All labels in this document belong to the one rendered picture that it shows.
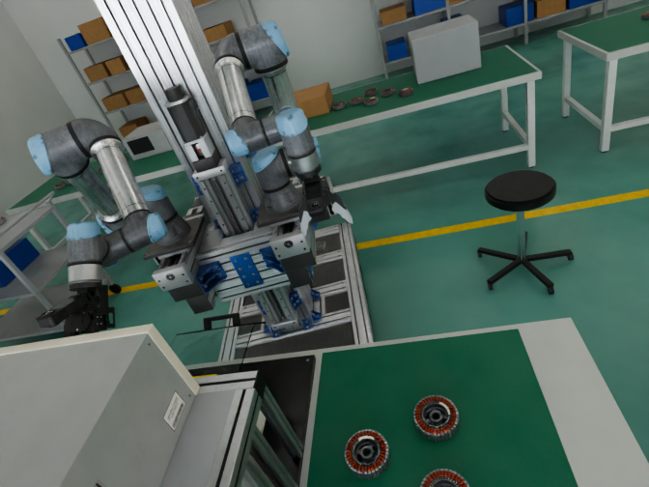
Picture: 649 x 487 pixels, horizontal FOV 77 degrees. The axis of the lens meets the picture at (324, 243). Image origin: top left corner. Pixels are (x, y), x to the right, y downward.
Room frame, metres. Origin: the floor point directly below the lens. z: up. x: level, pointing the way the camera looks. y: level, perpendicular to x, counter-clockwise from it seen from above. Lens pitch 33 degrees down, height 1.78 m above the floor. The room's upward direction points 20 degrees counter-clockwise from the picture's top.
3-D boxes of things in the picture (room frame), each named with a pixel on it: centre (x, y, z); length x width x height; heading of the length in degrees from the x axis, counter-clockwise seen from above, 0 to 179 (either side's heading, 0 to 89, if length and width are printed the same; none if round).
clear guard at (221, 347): (0.78, 0.40, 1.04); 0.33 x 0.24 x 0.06; 163
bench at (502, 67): (3.44, -0.88, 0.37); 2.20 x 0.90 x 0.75; 73
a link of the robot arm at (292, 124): (1.04, -0.03, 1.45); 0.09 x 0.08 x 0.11; 179
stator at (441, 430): (0.60, -0.12, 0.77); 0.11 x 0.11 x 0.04
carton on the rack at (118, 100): (7.96, 2.48, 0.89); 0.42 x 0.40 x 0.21; 72
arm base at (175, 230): (1.61, 0.59, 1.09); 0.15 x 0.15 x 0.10
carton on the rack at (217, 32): (7.35, 0.44, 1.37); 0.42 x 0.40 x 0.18; 74
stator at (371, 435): (0.58, 0.08, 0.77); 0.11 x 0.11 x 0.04
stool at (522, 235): (1.76, -1.08, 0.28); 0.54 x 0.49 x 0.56; 163
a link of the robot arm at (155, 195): (1.61, 0.60, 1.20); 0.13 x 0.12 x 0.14; 104
